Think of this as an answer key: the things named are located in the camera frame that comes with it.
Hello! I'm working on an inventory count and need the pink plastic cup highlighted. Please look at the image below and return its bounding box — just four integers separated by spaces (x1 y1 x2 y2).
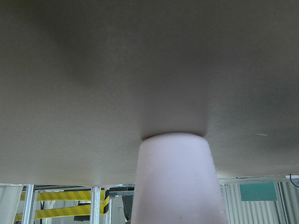
131 133 227 224

